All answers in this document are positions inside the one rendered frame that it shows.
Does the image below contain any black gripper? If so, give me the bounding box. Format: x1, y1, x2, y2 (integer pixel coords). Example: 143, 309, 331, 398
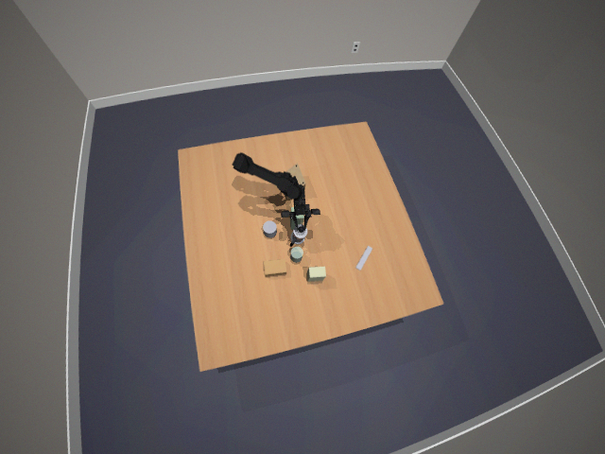
281, 199, 320, 231

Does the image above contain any grey cylinder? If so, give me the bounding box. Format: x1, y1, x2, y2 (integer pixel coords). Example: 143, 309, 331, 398
263, 221, 277, 238

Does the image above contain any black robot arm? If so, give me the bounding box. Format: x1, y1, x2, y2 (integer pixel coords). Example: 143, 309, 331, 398
232, 152, 310, 216

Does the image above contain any glass coffee press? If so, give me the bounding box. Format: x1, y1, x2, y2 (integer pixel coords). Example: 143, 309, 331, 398
290, 224, 307, 247

